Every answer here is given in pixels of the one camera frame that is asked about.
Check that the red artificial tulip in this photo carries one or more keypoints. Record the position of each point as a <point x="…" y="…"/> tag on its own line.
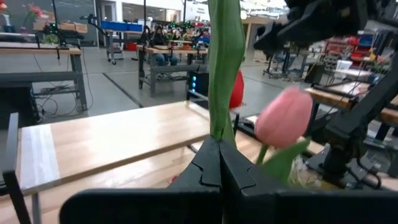
<point x="225" y="62"/>

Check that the black computer tower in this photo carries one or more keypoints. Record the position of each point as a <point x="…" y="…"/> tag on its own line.
<point x="199" y="84"/>

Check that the pink artificial tulip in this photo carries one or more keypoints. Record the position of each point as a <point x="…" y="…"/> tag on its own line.
<point x="284" y="118"/>

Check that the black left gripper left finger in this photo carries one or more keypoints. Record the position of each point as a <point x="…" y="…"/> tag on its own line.
<point x="155" y="205"/>

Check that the wooden table with black frame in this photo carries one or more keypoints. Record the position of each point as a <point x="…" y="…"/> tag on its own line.
<point x="332" y="96"/>

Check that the wood-topped grey workbench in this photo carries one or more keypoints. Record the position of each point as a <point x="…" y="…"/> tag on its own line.
<point x="40" y="51"/>
<point x="168" y="69"/>

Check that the wooden shelf black metal legs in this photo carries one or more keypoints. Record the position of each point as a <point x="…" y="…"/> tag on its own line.
<point x="109" y="133"/>

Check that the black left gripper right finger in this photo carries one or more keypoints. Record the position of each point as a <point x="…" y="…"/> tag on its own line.
<point x="295" y="207"/>

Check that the grey wheeled cart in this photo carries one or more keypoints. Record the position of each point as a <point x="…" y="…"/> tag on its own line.
<point x="113" y="46"/>

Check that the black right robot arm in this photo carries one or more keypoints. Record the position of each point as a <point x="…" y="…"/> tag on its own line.
<point x="351" y="127"/>

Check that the brown cardboard box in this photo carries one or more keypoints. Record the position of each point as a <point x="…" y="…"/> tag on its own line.
<point x="74" y="27"/>

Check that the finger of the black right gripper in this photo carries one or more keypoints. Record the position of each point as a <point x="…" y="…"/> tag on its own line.
<point x="276" y="35"/>

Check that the person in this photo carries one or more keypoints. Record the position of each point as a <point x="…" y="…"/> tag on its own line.
<point x="160" y="37"/>

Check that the blue plastic bin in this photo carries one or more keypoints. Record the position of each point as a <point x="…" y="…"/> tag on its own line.
<point x="113" y="25"/>
<point x="134" y="26"/>

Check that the potted red flowers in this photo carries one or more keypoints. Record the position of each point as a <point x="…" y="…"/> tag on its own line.
<point x="34" y="12"/>

